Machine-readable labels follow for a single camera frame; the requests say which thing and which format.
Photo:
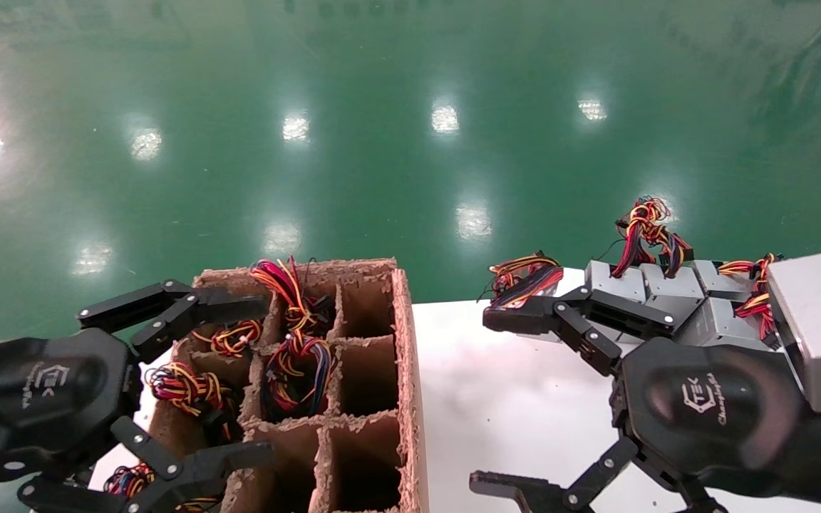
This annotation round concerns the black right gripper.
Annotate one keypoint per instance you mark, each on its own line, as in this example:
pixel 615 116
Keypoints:
pixel 710 406

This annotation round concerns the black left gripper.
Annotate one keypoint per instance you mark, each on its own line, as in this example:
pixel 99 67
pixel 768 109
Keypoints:
pixel 40 399

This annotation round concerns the brown cardboard divider box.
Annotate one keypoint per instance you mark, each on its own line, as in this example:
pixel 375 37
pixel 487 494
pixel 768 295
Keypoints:
pixel 407 370

